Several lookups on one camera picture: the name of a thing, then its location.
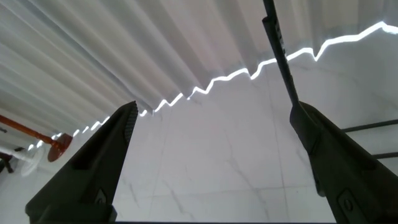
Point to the black clothes rack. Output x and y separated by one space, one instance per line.
280 49

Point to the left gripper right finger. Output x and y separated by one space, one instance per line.
348 174

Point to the orange pole stand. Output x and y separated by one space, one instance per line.
60 146

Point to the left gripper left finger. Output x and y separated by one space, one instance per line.
87 177

